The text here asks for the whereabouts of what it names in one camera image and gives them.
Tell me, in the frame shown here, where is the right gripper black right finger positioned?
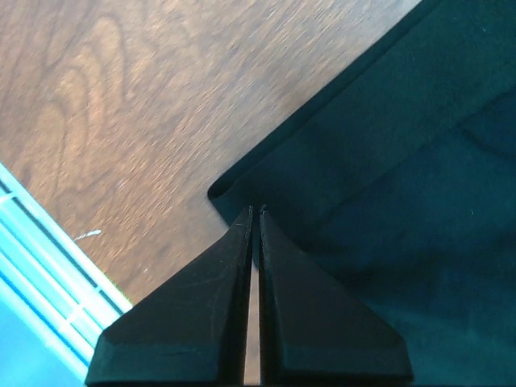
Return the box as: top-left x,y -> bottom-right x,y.
259,210 -> 414,385

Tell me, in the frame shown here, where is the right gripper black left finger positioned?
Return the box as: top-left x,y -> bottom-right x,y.
85,207 -> 253,385

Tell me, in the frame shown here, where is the black underwear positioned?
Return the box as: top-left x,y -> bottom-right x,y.
207,1 -> 515,385

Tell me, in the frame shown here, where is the aluminium rail frame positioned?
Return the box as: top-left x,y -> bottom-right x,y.
1,167 -> 132,386

